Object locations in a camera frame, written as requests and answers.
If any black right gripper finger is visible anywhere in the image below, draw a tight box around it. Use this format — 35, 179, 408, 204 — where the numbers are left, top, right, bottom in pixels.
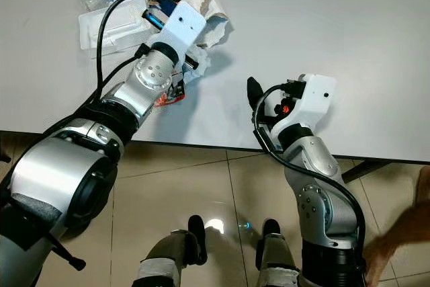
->
247, 77, 266, 116

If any brown white paper bag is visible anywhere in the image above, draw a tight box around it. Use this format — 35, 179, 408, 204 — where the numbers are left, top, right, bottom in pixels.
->
191, 0, 232, 49

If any white crumpled tissue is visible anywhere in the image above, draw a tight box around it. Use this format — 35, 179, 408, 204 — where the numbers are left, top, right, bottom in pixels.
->
178, 48, 209, 81

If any red orange wrapper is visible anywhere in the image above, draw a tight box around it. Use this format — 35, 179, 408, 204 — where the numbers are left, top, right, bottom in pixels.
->
153, 79, 185, 108

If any white foam food tray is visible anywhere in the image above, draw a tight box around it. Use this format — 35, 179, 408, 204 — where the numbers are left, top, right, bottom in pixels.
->
77, 0, 155, 51

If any black slanted table leg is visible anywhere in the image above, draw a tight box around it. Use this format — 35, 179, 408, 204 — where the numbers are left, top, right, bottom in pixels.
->
341, 159, 392, 183

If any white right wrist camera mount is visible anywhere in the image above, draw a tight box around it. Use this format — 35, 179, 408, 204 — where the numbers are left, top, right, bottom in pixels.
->
269, 73, 338, 132

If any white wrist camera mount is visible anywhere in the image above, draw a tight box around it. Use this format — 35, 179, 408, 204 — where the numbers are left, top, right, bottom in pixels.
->
269, 73, 338, 132
149, 0, 207, 59

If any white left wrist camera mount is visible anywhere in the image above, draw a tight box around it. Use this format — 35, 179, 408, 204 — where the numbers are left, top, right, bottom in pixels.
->
149, 0, 207, 59

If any blue camera cable plug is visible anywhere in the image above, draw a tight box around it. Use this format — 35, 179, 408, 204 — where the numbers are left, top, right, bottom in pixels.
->
153, 0, 176, 16

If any black arm strap tail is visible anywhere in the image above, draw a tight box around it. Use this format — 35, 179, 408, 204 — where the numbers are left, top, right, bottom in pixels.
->
40, 232, 87, 272

